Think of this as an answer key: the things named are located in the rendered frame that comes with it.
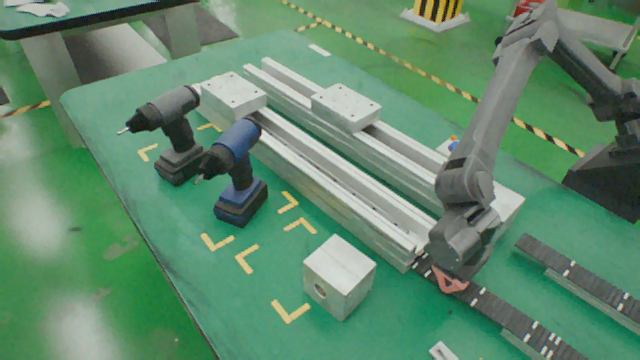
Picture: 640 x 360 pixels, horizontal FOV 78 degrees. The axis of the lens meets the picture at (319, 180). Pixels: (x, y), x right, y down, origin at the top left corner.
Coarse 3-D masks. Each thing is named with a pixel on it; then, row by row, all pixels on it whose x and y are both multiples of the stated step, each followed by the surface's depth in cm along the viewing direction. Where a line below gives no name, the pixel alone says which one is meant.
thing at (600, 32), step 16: (528, 0) 334; (544, 0) 332; (512, 16) 327; (560, 16) 332; (576, 16) 333; (592, 16) 335; (576, 32) 308; (592, 32) 309; (608, 32) 310; (624, 32) 311; (608, 48) 295; (624, 48) 289
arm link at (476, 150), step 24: (552, 24) 77; (504, 48) 80; (528, 48) 76; (552, 48) 76; (504, 72) 74; (528, 72) 76; (504, 96) 71; (480, 120) 69; (504, 120) 70; (480, 144) 65; (456, 168) 65; (480, 168) 64; (456, 192) 63
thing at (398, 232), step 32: (224, 128) 112; (288, 128) 103; (288, 160) 94; (320, 160) 97; (320, 192) 90; (352, 192) 90; (384, 192) 87; (352, 224) 87; (384, 224) 80; (416, 224) 82; (384, 256) 83; (416, 256) 82
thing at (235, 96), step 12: (204, 84) 109; (216, 84) 110; (228, 84) 110; (240, 84) 110; (252, 84) 110; (204, 96) 111; (216, 96) 105; (228, 96) 105; (240, 96) 106; (252, 96) 106; (264, 96) 107; (228, 108) 103; (240, 108) 104; (252, 108) 107
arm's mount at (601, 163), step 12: (612, 144) 113; (600, 156) 108; (612, 156) 104; (624, 156) 100; (636, 156) 97; (588, 168) 103; (600, 168) 100; (612, 168) 98; (624, 168) 96; (636, 168) 94; (588, 180) 104; (600, 180) 101; (612, 180) 99; (624, 180) 97; (636, 180) 95; (612, 192) 100; (624, 192) 98; (636, 192) 96; (636, 204) 97
